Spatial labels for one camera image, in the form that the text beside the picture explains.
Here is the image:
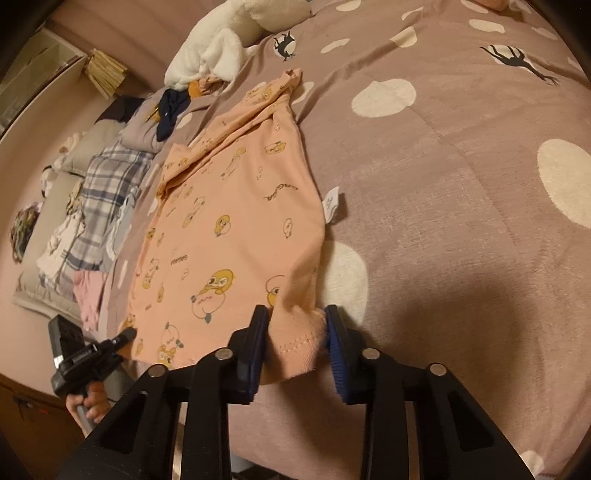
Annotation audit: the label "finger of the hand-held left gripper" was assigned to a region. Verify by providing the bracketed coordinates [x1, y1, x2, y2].
[105, 328, 138, 356]

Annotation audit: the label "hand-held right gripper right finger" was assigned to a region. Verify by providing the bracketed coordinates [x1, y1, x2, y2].
[324, 304, 532, 480]

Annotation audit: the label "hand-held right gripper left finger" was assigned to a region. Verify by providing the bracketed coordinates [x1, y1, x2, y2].
[69, 305, 271, 480]

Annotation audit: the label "peach cartoon print garment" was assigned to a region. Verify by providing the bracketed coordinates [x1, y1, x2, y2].
[121, 68, 343, 386]

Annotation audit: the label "pile of white clothes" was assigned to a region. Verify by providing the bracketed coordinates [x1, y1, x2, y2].
[37, 217, 86, 287]

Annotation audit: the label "light blue clothes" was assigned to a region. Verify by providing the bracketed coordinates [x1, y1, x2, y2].
[106, 189, 139, 259]

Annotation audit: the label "person's left hand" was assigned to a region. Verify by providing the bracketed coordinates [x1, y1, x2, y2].
[66, 382, 112, 424]

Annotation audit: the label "pink crumpled cloth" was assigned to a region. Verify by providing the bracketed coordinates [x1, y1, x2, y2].
[73, 270, 112, 330]

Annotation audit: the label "grey cushion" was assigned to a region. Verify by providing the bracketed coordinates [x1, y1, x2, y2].
[13, 175, 86, 320]

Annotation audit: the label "dark wooden nightstand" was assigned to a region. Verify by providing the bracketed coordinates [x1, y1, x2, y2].
[0, 374, 88, 480]

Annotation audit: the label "multicoloured cloth bundle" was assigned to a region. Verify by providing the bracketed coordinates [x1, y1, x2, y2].
[9, 203, 43, 264]

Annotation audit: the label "plaid pillow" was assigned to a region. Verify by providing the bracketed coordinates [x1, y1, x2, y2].
[60, 141, 155, 273]

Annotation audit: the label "beige pillow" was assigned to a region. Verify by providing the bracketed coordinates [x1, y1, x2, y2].
[60, 121, 125, 176]

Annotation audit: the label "mauve dotted blanket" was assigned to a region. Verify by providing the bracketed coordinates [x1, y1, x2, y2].
[99, 0, 591, 480]

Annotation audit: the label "mauve grey pillow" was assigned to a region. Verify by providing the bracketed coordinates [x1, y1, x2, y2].
[122, 95, 204, 153]

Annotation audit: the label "navy blue cloth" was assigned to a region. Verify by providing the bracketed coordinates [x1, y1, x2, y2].
[154, 88, 192, 143]

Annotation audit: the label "dark brown pillow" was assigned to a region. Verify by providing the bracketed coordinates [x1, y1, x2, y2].
[102, 96, 146, 123]

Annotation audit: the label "orange cloth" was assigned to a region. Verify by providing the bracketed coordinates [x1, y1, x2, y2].
[187, 76, 222, 100]

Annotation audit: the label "white fleece garment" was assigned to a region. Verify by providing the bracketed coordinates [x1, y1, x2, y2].
[165, 0, 319, 90]

